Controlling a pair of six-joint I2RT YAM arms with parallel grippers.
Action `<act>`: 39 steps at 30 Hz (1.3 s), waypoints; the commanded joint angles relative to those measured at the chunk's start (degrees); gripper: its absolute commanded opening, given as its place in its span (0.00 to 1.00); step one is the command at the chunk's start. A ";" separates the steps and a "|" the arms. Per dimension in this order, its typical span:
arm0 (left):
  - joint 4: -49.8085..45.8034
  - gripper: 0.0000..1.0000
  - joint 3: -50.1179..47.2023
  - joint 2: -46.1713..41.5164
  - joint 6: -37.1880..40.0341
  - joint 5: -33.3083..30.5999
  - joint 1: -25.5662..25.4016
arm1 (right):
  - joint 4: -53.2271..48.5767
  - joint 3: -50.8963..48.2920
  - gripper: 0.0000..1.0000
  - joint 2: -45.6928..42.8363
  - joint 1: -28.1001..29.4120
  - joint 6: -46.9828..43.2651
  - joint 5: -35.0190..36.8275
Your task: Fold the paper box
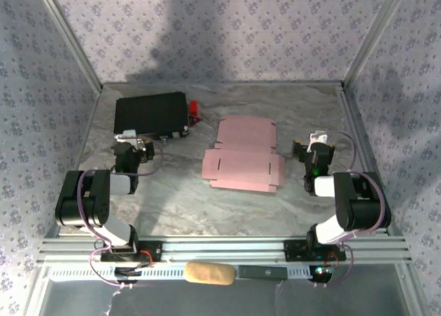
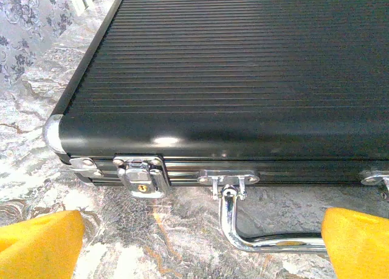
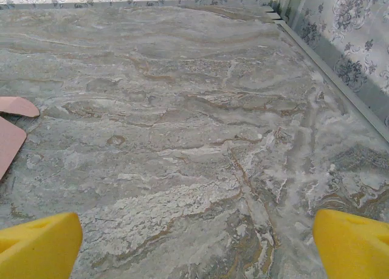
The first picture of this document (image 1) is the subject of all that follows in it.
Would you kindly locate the red triangular piece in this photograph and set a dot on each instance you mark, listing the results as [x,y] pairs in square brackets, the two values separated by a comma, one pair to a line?
[195,120]

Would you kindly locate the pink paper box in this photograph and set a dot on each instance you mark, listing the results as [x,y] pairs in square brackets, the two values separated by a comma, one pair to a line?
[241,164]

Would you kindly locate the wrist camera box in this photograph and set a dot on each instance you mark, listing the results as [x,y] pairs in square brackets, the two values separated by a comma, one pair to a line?
[129,134]
[317,137]

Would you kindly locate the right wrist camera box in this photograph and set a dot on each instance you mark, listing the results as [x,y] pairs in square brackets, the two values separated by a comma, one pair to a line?
[317,137]

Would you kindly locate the aluminium frame post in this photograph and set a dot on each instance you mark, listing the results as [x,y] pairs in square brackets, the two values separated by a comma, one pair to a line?
[69,37]
[375,37]

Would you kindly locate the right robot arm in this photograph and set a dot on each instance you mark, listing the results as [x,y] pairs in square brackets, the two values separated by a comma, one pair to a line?
[358,206]

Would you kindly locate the tan foam pad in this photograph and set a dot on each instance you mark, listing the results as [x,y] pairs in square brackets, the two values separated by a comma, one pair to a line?
[210,273]

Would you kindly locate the aluminium side rail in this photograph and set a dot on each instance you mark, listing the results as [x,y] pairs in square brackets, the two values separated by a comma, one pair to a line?
[358,133]

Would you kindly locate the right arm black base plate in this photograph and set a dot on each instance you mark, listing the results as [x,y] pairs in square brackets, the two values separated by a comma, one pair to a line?
[293,250]

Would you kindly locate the black carrying case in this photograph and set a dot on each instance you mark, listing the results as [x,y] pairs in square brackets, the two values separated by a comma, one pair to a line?
[151,113]

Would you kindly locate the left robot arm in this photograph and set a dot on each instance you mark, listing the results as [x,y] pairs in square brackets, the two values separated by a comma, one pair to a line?
[82,206]

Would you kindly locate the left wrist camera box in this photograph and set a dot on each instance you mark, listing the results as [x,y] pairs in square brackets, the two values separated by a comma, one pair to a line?
[129,134]

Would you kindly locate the red block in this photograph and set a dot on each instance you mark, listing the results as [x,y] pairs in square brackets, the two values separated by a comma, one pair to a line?
[194,106]

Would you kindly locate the black flat bar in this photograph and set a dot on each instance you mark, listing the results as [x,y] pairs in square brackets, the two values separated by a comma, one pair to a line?
[262,272]

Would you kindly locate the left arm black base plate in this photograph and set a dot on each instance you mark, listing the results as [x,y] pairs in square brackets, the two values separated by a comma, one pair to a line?
[151,252]

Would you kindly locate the wide aluminium base rail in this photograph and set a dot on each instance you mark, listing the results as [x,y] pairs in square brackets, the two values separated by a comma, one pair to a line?
[224,250]

